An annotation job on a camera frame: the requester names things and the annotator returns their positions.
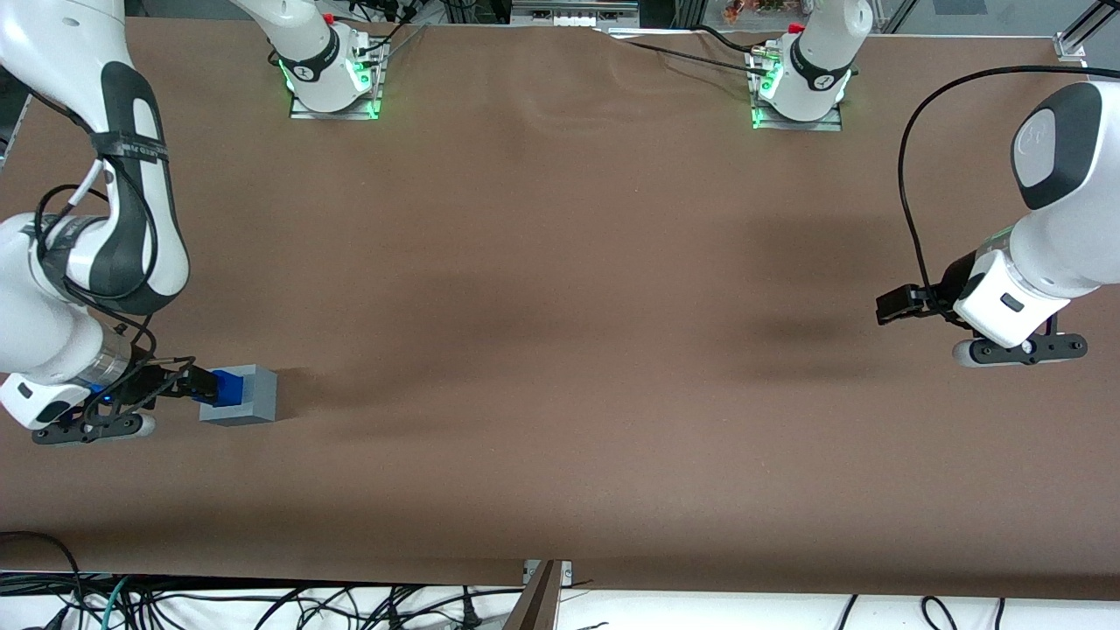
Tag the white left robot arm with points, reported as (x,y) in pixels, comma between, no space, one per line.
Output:
(1067,236)

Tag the small metal edge bracket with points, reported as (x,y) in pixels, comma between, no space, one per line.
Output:
(547,570)

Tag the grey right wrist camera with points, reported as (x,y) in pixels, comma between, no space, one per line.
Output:
(96,429)

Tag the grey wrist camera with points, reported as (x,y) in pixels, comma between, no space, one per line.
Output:
(96,429)
(1019,350)

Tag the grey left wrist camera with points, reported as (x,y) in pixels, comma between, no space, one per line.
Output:
(1019,350)

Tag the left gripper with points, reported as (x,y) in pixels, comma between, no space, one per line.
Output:
(955,280)

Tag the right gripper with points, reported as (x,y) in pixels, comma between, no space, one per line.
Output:
(150,382)

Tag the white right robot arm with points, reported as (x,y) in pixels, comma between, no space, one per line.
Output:
(52,324)

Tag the brown table cover sheet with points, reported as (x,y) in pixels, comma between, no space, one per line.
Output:
(560,367)

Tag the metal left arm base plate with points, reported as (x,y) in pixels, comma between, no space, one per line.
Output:
(822,124)

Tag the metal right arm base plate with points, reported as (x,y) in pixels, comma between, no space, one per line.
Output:
(302,112)

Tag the dark metal profile bar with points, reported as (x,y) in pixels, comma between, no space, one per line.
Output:
(535,608)

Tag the gray cube base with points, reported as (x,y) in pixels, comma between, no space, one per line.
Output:
(261,398)

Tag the grey socket strip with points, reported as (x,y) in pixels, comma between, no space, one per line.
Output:
(573,12)

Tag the aluminium frame profile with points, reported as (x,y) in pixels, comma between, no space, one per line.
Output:
(1094,22)

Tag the blue plastic part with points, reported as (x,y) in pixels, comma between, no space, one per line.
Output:
(231,389)

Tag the silver corner bracket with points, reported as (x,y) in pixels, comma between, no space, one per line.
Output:
(1071,46)

